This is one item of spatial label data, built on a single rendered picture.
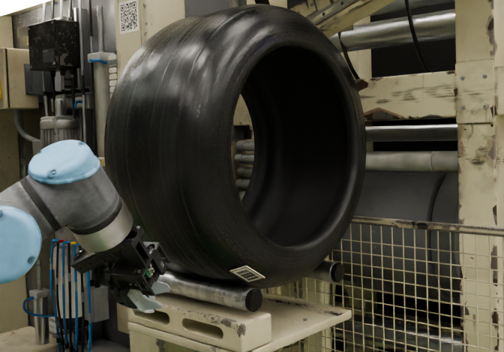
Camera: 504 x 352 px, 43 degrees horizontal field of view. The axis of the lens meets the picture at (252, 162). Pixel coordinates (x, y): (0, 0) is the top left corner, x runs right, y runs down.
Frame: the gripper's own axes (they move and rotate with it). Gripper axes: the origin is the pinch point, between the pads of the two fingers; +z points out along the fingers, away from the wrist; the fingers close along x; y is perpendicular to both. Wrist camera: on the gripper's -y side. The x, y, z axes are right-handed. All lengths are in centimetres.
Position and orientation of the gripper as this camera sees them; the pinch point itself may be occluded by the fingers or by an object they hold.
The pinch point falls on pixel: (147, 305)
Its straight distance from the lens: 119.0
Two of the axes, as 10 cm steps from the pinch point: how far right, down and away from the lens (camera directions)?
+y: 9.1, -0.1, -4.2
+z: 2.9, 7.3, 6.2
